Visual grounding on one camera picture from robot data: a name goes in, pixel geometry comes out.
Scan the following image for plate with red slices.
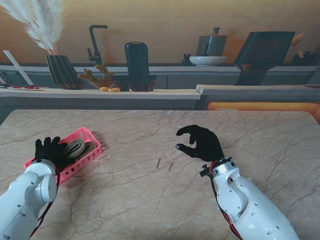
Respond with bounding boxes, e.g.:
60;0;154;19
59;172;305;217
6;85;45;91

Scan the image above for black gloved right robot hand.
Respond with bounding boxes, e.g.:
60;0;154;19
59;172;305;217
175;124;225;164

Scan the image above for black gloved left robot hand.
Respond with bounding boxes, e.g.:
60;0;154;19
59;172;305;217
34;136;74;171

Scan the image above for white speckled bowl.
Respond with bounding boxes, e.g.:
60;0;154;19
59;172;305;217
189;55;228;67

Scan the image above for dark utensil holder with utensils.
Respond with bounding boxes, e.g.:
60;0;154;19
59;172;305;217
291;32;318;66

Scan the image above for white pampas grass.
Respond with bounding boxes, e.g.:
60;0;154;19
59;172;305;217
0;0;65;56

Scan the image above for pink plastic storage basket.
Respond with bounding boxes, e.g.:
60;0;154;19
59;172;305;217
24;127;103;185

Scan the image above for dark ribbed vase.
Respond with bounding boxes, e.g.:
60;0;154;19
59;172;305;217
45;54;85;90

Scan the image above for cactus plant in bowl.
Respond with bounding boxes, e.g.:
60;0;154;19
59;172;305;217
76;61;115;90

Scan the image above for grey pot with lid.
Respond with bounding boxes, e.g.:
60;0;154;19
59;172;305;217
196;27;228;57

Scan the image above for red black right arm cables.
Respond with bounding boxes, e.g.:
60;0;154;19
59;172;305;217
209;162;242;240

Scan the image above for white leaning board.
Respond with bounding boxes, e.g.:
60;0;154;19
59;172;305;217
2;49;34;87

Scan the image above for tall dark canister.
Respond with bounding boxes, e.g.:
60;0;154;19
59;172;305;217
124;41;151;92

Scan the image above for grey counter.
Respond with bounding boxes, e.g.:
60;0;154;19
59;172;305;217
196;84;320;111

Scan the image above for small black holder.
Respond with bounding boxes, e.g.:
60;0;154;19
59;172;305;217
181;53;193;66

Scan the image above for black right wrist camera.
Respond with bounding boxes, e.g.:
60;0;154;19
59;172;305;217
199;164;213;178

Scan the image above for pale beige webbing belt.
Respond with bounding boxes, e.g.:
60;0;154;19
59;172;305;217
61;139;88;159

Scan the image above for red black arm cables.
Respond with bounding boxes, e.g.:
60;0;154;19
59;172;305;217
209;162;242;240
29;166;61;240

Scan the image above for beige braided belt black leather ends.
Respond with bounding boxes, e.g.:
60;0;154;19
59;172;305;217
75;141;98;160

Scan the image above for red black left arm cables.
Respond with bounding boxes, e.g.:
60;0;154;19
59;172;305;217
29;166;61;240

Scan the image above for black kitchen faucet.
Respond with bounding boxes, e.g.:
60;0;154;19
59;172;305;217
86;24;108;66

